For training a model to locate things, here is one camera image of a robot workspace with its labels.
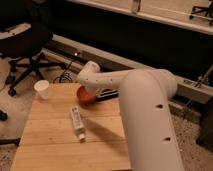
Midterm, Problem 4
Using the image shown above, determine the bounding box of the white plastic bottle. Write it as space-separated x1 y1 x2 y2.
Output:
70 106 85 142

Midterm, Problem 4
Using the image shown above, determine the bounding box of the black cable on floor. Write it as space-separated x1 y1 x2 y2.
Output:
52 58 75 84

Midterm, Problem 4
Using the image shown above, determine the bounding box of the red ceramic bowl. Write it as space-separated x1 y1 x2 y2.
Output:
77 86 96 105

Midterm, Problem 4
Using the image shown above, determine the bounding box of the black chair base far right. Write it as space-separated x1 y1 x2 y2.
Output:
189 0 213 25

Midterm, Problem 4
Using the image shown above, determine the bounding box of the black office chair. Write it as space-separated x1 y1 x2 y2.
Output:
0 0 66 96

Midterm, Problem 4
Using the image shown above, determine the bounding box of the white paper cup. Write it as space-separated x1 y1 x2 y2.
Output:
34 80 50 100

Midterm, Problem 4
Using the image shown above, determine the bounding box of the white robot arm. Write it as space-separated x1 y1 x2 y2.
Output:
77 61 185 171

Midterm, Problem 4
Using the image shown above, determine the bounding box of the blue and black sponge block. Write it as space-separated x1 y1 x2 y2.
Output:
97 89 118 99

